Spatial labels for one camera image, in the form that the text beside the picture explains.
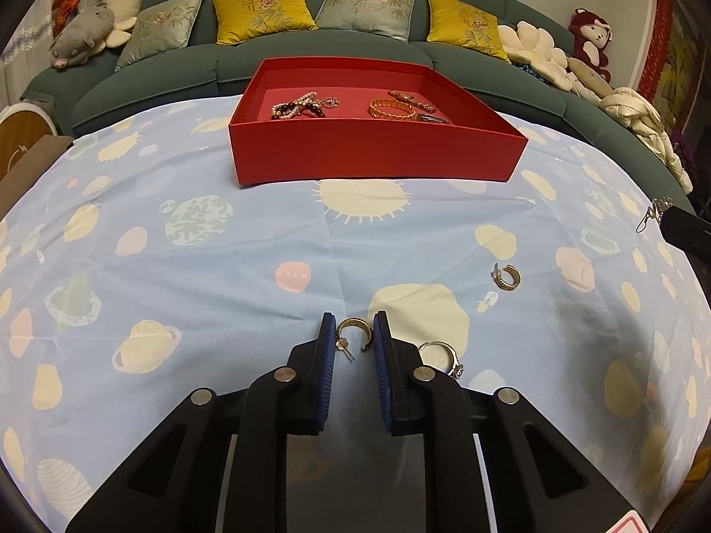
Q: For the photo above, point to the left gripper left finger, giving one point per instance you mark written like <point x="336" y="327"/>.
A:
<point x="326" y="349"/>

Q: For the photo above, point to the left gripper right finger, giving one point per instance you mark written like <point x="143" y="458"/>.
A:
<point x="382" y="346"/>

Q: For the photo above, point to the silver wrist watch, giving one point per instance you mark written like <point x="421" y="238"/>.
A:
<point x="430" y="118"/>

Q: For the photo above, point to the gold wrist watch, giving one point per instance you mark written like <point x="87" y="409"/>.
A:
<point x="412" y="101"/>

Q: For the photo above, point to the cream blanket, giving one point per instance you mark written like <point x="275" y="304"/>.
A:
<point x="633" y="111"/>

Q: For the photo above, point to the small gold hoop earring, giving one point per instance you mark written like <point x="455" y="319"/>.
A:
<point x="507" y="278"/>

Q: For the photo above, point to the tan plush toy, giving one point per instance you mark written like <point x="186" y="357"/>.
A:
<point x="588" y="83"/>

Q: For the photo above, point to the blue patterned tablecloth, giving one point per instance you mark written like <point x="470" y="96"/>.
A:
<point x="136" y="270"/>

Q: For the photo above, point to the red monkey plush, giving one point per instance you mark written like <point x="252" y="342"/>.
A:
<point x="592" y="34"/>

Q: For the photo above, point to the red shallow box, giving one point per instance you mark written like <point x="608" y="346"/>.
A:
<point x="279" y="132"/>

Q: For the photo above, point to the cream flower cushion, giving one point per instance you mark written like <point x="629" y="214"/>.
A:
<point x="534" y="47"/>

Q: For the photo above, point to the yellow cushion right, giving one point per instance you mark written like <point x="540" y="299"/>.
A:
<point x="462" y="25"/>

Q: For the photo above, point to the yellow cushion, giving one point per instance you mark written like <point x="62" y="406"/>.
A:
<point x="239" y="21"/>
<point x="462" y="25"/>

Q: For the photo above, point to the green sofa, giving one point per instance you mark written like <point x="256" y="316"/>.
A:
<point x="97" y="94"/>

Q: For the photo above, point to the yellow cushion left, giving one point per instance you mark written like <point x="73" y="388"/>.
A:
<point x="239" y="21"/>

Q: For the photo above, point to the brown paper bag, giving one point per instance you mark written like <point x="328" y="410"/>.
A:
<point x="31" y="167"/>

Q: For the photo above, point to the grey-blue cushion centre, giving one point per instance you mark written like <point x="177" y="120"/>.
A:
<point x="391" y="18"/>

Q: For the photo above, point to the grey-green cushion left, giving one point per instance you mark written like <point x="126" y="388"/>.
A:
<point x="158" y="29"/>

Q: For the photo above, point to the grey plush animal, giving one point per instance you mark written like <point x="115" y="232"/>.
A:
<point x="82" y="38"/>

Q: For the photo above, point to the white curtain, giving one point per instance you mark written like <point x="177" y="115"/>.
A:
<point x="26" y="54"/>

